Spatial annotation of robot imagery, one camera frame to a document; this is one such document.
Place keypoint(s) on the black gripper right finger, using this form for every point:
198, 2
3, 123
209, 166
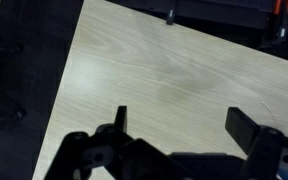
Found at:
242, 128

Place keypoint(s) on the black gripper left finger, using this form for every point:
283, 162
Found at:
74, 153

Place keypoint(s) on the black office chair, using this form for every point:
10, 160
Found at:
17, 114

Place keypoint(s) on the black bar clamp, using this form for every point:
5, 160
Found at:
170, 16

